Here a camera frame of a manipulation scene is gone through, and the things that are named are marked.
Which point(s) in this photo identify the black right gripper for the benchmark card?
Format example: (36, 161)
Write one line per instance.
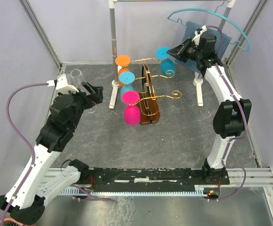
(174, 52)

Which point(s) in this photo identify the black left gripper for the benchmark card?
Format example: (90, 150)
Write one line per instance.
(97, 90)

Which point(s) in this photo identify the blue wine glass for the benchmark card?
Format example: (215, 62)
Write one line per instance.
(126, 78)
(167, 66)

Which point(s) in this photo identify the clear wine glass front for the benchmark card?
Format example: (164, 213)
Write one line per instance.
(76, 76)

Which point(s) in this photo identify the clear wine glass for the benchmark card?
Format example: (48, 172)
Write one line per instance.
(92, 109)
(76, 76)

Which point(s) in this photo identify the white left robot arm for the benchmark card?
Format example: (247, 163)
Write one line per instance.
(27, 199)

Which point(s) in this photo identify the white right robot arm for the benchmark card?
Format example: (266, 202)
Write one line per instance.
(230, 122)

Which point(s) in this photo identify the pink wine glass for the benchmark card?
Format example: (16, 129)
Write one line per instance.
(132, 115)

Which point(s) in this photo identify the orange wine glass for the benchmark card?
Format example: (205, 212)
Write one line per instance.
(122, 61)

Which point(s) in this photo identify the blue folded towel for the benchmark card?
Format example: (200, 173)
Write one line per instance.
(220, 46)

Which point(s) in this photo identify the teal clothes hanger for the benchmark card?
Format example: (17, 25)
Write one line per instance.
(178, 20)

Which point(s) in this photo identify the pink basket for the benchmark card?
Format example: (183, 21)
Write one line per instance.
(10, 222)

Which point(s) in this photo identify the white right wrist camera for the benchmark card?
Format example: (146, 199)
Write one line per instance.
(198, 33)

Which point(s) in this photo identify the gold wire wine glass rack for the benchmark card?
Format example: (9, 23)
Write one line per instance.
(148, 104)

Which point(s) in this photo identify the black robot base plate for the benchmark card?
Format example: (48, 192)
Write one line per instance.
(102, 176)

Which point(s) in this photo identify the white metal clothes rail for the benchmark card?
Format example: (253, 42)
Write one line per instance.
(111, 4)

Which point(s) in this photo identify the light blue cable duct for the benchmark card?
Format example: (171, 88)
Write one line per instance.
(151, 189)

